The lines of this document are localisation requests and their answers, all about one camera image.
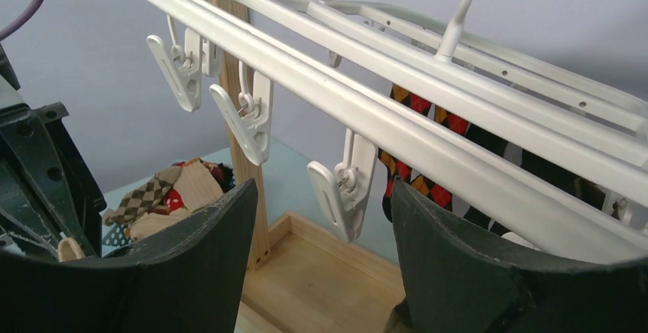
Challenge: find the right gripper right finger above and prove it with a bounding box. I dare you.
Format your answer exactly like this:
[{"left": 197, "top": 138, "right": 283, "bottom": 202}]
[{"left": 391, "top": 179, "right": 647, "bottom": 332}]

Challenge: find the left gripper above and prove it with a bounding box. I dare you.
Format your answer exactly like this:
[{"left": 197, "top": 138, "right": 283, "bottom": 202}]
[{"left": 1, "top": 53, "right": 107, "bottom": 260}]

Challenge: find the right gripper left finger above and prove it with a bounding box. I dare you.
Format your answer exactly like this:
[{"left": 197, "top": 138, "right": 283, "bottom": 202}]
[{"left": 1, "top": 179, "right": 258, "bottom": 332}]

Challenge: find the brown argyle sock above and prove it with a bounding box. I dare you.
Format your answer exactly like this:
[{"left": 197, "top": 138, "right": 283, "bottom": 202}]
[
  {"left": 102, "top": 166, "right": 182, "bottom": 226},
  {"left": 57, "top": 237, "right": 86, "bottom": 263}
]

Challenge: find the white plastic clip hanger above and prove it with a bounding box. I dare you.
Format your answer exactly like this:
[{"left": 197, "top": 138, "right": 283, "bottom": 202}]
[{"left": 146, "top": 0, "right": 647, "bottom": 263}]

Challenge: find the wooden hanger rack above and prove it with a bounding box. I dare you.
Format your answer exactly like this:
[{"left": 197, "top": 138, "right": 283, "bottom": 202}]
[{"left": 202, "top": 0, "right": 648, "bottom": 333}]

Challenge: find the blue plastic basket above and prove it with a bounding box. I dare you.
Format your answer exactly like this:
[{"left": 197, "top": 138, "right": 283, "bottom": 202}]
[{"left": 101, "top": 224, "right": 132, "bottom": 256}]

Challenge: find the red yellow argyle sock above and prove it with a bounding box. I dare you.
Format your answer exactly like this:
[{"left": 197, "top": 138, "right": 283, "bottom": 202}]
[{"left": 377, "top": 83, "right": 470, "bottom": 221}]

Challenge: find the black sock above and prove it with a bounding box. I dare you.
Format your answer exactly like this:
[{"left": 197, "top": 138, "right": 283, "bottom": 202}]
[{"left": 463, "top": 124, "right": 606, "bottom": 236}]

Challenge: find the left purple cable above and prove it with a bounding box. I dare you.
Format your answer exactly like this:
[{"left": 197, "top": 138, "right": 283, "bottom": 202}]
[{"left": 0, "top": 0, "right": 52, "bottom": 42}]

